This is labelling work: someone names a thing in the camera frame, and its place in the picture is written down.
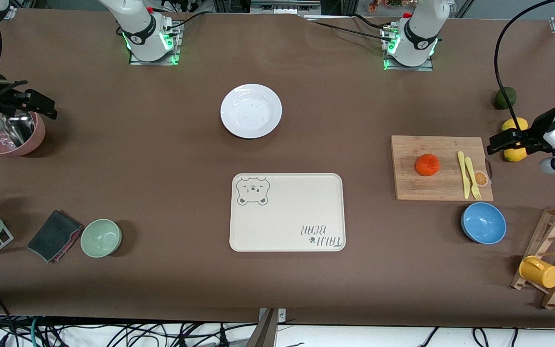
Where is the orange mandarin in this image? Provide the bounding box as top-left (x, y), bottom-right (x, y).
top-left (415, 154), bottom-right (441, 177)

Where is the white round plate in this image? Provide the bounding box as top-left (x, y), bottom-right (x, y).
top-left (220, 84), bottom-right (283, 139)

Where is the yellow lemon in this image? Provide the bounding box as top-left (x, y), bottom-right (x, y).
top-left (502, 117), bottom-right (529, 162)

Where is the pink bowl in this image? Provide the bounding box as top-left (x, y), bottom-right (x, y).
top-left (0, 110), bottom-right (46, 157)

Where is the metal scoop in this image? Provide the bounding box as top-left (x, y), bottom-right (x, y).
top-left (0, 114), bottom-right (35, 148)

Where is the green lime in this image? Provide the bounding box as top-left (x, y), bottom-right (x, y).
top-left (494, 87), bottom-right (517, 110)

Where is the yellow plastic fork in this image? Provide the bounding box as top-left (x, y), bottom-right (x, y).
top-left (464, 157), bottom-right (482, 200)

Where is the yellow plastic knife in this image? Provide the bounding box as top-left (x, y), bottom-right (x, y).
top-left (457, 151), bottom-right (471, 200)

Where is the blue bowl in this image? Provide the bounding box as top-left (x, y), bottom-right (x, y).
top-left (461, 202), bottom-right (507, 245)

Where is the wooden cutting board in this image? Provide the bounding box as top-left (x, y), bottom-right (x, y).
top-left (391, 135), bottom-right (494, 201)

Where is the dark grey folded cloth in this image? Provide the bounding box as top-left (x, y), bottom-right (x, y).
top-left (27, 210), bottom-right (84, 264)

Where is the yellow mug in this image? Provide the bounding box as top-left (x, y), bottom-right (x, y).
top-left (519, 255), bottom-right (555, 289)

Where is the pale green bowl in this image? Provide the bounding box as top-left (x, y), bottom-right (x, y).
top-left (80, 219), bottom-right (122, 258)

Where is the cream tray with bear print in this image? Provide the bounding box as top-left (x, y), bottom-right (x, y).
top-left (229, 173), bottom-right (346, 252)

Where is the grey metal equipment box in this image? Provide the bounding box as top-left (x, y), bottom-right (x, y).
top-left (251, 0), bottom-right (322, 15)

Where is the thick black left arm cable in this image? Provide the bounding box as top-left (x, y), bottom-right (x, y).
top-left (494, 0), bottom-right (555, 133)

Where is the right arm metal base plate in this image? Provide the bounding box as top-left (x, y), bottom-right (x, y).
top-left (128, 19), bottom-right (182, 66)

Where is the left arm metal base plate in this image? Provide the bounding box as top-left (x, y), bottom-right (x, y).
top-left (380, 24), bottom-right (435, 72)

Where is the thin black table cable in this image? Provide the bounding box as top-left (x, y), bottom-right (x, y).
top-left (312, 20), bottom-right (394, 32)
top-left (325, 25), bottom-right (389, 44)

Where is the green floor cable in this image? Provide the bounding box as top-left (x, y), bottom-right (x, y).
top-left (30, 316), bottom-right (43, 347)

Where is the metal table edge bracket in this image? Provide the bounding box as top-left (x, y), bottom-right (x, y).
top-left (246, 307), bottom-right (288, 347)

